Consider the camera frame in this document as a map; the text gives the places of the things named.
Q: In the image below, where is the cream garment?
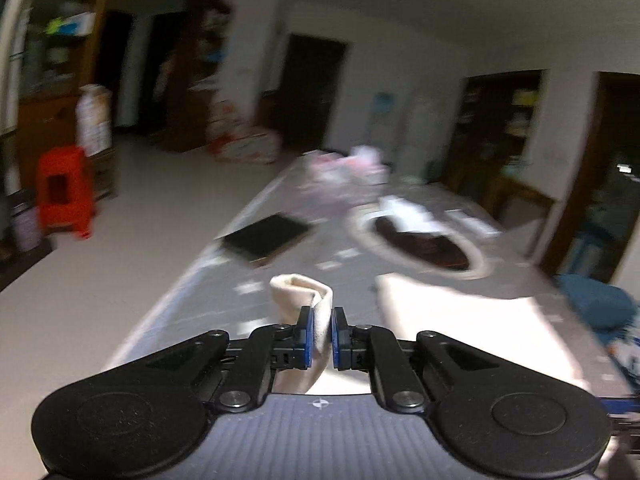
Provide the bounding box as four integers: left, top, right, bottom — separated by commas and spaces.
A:
269, 273, 589, 396

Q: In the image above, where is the black smartphone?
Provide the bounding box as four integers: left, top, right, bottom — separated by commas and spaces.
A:
220, 214, 312, 266

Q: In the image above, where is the round black induction cooktop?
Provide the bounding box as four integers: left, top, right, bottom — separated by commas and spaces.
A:
345, 205, 492, 280

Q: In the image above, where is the loose white tissue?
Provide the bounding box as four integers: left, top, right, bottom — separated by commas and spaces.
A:
378, 195, 444, 234

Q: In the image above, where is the white remote control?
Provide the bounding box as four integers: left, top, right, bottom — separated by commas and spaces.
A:
445, 209, 502, 238

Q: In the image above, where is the pink tissue box with tissue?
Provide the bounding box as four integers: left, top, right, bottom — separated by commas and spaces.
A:
344, 145, 390, 185

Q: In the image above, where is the dark wooden side table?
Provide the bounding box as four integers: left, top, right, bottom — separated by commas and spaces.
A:
480, 174, 555, 242

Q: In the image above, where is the water dispenser with blue bottle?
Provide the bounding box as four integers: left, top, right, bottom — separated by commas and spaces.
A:
364, 91, 396, 165

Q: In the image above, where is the strawberry print pet bed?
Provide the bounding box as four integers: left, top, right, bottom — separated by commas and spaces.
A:
206, 100, 281, 165

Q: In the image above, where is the white refrigerator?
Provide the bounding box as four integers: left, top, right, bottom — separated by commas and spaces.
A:
397, 93, 444, 182

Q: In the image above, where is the dark entrance door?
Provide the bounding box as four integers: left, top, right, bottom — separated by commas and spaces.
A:
277, 34, 349, 151

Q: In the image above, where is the red plastic stool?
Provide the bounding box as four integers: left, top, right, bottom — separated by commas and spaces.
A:
36, 145, 94, 240

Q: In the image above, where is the white paper bag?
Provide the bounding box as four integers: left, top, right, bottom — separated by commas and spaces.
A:
76, 84, 112, 157

